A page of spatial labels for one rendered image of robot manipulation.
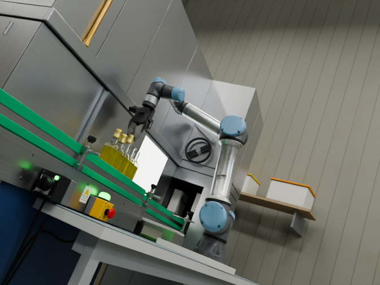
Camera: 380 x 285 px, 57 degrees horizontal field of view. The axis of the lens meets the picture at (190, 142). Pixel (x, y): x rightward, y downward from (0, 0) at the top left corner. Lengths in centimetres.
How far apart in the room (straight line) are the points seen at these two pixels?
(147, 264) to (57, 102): 77
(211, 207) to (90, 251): 63
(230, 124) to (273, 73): 479
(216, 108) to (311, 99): 320
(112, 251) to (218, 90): 207
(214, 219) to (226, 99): 155
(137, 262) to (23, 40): 89
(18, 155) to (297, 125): 495
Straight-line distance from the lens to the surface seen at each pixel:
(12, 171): 109
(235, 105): 283
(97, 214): 135
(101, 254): 106
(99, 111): 174
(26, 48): 145
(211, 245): 162
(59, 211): 112
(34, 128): 113
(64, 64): 157
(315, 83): 603
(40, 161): 115
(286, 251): 507
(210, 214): 149
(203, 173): 265
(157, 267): 129
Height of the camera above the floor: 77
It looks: 16 degrees up
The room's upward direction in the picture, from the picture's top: 22 degrees clockwise
